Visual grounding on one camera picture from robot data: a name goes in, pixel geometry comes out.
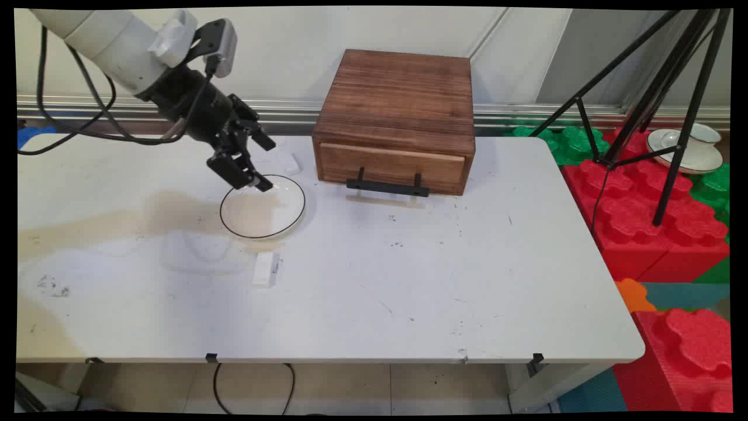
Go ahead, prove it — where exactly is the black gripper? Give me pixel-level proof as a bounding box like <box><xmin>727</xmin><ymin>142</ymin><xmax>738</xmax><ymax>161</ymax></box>
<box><xmin>139</xmin><ymin>65</ymin><xmax>277</xmax><ymax>193</ymax></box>

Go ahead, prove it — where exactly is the wooden drawer with black handle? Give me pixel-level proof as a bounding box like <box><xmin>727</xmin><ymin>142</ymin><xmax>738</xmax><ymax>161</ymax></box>
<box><xmin>318</xmin><ymin>142</ymin><xmax>467</xmax><ymax>198</ymax></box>

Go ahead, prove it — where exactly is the small white cutlery rest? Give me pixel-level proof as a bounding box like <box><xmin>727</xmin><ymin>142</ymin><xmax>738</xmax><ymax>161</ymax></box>
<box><xmin>273</xmin><ymin>151</ymin><xmax>302</xmax><ymax>177</ymax></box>

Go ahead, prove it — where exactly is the white plate with black rim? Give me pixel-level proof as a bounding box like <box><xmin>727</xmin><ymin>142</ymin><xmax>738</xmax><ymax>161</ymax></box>
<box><xmin>220</xmin><ymin>174</ymin><xmax>306</xmax><ymax>240</ymax></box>

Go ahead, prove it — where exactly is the long white cutlery rest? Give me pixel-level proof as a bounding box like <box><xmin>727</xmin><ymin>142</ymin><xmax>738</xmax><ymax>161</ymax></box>
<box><xmin>252</xmin><ymin>251</ymin><xmax>282</xmax><ymax>288</ymax></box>

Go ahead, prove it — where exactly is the dark wooden drawer cabinet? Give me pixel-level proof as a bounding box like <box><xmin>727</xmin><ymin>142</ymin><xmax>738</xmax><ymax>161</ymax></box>
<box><xmin>311</xmin><ymin>49</ymin><xmax>476</xmax><ymax>196</ymax></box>

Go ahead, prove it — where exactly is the blue object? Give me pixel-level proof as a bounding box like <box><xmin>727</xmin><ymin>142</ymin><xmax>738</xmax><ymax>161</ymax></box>
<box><xmin>18</xmin><ymin>126</ymin><xmax>58</xmax><ymax>150</ymax></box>

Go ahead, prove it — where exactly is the green foam block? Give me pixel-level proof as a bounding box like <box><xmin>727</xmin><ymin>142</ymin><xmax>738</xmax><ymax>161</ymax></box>
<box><xmin>690</xmin><ymin>164</ymin><xmax>731</xmax><ymax>226</ymax></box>
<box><xmin>504</xmin><ymin>126</ymin><xmax>611</xmax><ymax>167</ymax></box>

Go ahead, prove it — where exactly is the white table leg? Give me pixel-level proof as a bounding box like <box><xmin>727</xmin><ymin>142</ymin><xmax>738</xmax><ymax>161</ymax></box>
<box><xmin>506</xmin><ymin>363</ymin><xmax>612</xmax><ymax>413</ymax></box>

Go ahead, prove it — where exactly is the large red foam block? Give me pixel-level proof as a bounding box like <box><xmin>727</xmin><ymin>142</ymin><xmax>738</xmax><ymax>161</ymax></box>
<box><xmin>561</xmin><ymin>126</ymin><xmax>730</xmax><ymax>283</ymax></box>

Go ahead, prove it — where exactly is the orange foam piece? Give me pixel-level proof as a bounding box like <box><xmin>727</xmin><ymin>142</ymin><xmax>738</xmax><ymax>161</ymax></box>
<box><xmin>615</xmin><ymin>278</ymin><xmax>658</xmax><ymax>314</ymax></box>

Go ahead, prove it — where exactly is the blue foam mat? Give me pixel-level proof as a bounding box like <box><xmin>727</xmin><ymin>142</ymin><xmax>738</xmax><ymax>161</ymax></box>
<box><xmin>557</xmin><ymin>368</ymin><xmax>629</xmax><ymax>413</ymax></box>

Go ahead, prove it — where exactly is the black tripod stand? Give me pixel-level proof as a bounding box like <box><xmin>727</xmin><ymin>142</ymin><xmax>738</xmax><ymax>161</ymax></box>
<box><xmin>529</xmin><ymin>9</ymin><xmax>732</xmax><ymax>227</ymax></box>

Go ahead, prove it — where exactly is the white saucer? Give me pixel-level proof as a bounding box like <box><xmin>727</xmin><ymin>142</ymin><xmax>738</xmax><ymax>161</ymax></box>
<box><xmin>646</xmin><ymin>129</ymin><xmax>724</xmax><ymax>175</ymax></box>

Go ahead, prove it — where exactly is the white cup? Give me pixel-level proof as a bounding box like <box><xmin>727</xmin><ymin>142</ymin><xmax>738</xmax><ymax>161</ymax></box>
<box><xmin>690</xmin><ymin>123</ymin><xmax>723</xmax><ymax>147</ymax></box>

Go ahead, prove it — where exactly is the teal foam mat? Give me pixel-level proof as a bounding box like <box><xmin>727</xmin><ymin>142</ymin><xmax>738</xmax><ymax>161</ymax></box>
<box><xmin>643</xmin><ymin>282</ymin><xmax>731</xmax><ymax>311</ymax></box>

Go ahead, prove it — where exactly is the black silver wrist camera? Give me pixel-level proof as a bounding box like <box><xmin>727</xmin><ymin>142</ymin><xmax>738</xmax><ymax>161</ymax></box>
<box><xmin>192</xmin><ymin>19</ymin><xmax>238</xmax><ymax>78</ymax></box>

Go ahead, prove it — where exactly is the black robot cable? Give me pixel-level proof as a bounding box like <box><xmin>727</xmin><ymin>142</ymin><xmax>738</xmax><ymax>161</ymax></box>
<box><xmin>18</xmin><ymin>26</ymin><xmax>214</xmax><ymax>156</ymax></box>

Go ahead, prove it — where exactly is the black cable under table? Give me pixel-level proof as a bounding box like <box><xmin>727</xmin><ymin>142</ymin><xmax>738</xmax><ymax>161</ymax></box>
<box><xmin>212</xmin><ymin>363</ymin><xmax>296</xmax><ymax>416</ymax></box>

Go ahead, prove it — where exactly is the metal wall rail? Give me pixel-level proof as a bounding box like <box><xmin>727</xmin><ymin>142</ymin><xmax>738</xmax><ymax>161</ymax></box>
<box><xmin>18</xmin><ymin>95</ymin><xmax>731</xmax><ymax>133</ymax></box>

